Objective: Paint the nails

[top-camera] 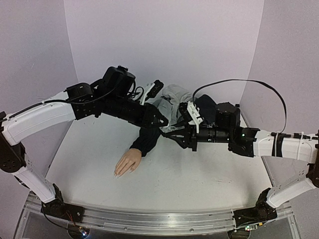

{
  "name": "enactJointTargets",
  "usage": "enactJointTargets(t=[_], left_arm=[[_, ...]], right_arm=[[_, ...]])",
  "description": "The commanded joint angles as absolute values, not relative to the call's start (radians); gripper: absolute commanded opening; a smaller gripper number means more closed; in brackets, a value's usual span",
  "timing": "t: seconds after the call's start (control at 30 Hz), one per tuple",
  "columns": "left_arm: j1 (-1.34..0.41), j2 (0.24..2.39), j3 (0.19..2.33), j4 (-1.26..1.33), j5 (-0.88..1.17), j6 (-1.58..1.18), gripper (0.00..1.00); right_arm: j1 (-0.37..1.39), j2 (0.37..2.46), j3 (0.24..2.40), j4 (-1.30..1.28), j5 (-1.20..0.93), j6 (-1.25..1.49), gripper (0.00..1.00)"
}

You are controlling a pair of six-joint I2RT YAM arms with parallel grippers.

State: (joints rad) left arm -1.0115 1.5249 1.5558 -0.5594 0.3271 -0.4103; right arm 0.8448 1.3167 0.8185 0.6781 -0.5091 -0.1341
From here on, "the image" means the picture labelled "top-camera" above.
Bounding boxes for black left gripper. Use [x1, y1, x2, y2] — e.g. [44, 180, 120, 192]
[105, 93, 171, 130]

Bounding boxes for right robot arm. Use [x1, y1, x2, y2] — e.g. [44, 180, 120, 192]
[164, 102, 319, 209]

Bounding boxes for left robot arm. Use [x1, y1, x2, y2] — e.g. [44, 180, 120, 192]
[0, 66, 168, 218]

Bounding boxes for black grey jacket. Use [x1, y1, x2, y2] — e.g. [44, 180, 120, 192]
[131, 85, 217, 157]

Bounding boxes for mannequin hand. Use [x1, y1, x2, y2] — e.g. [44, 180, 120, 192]
[114, 148, 142, 177]

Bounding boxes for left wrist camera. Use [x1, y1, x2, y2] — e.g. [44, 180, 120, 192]
[140, 80, 164, 105]

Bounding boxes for black right camera cable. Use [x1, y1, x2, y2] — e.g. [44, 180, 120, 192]
[193, 79, 288, 134]

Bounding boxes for aluminium front rail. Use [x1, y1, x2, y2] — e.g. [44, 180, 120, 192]
[26, 193, 300, 239]

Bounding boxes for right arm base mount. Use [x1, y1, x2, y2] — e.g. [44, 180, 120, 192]
[233, 188, 277, 229]

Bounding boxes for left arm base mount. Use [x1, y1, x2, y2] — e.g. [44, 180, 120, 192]
[39, 184, 85, 237]

